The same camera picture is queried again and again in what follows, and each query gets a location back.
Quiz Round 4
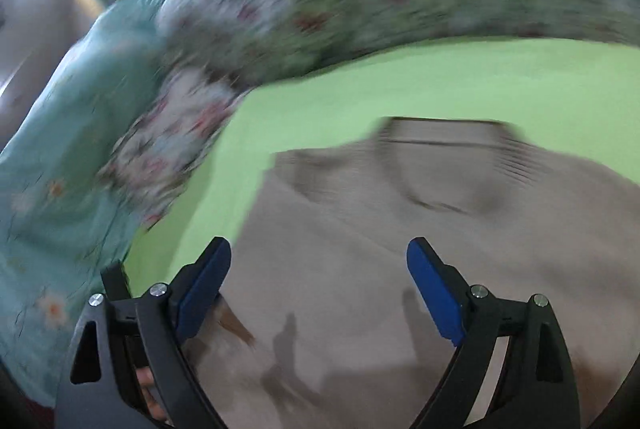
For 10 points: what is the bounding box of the green blanket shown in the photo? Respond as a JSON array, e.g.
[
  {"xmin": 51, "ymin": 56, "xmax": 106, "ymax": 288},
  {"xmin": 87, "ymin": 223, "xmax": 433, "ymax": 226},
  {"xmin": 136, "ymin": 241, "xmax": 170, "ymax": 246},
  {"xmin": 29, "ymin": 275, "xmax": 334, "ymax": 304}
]
[{"xmin": 125, "ymin": 39, "xmax": 639, "ymax": 293}]

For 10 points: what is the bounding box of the person's left hand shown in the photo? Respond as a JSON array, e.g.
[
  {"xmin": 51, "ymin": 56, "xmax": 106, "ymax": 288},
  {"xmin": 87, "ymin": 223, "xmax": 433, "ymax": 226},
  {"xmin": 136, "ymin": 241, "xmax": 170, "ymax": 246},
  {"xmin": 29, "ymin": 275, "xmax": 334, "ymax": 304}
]
[{"xmin": 136, "ymin": 367, "xmax": 168, "ymax": 423}]

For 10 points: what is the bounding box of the beige knit sweater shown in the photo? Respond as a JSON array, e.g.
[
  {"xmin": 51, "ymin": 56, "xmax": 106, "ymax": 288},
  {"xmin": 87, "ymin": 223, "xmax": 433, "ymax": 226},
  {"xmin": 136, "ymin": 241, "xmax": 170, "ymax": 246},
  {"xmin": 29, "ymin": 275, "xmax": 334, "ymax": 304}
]
[{"xmin": 188, "ymin": 118, "xmax": 639, "ymax": 428}]

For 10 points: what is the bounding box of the teal floral duvet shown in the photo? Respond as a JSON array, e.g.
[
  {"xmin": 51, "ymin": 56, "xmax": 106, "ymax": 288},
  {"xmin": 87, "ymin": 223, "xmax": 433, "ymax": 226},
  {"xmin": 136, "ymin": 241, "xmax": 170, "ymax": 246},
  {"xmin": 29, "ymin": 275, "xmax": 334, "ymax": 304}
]
[{"xmin": 1, "ymin": 0, "xmax": 164, "ymax": 409}]

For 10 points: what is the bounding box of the pink floral pillow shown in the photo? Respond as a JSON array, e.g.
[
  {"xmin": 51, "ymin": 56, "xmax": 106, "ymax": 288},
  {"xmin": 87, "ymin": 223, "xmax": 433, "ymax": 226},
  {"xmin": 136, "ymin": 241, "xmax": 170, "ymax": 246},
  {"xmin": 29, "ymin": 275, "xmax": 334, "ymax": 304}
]
[{"xmin": 99, "ymin": 64, "xmax": 247, "ymax": 230}]

